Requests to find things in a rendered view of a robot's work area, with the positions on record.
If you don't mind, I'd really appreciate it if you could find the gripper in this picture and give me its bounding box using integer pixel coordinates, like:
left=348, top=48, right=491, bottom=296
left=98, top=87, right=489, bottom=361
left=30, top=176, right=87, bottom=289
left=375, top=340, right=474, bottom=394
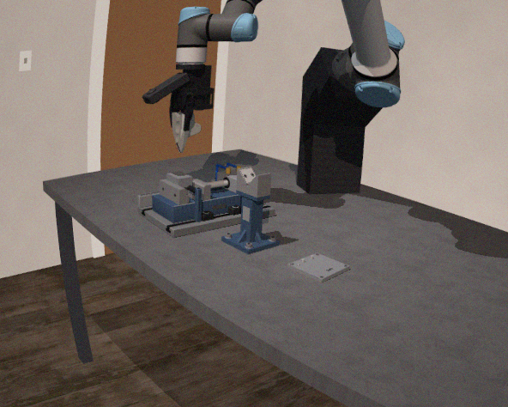
left=169, top=64, right=214, bottom=153

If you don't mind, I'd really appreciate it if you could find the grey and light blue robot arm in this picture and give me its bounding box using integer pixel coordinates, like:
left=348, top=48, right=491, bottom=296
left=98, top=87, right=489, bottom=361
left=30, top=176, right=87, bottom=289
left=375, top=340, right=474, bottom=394
left=142, top=0, right=405, bottom=107

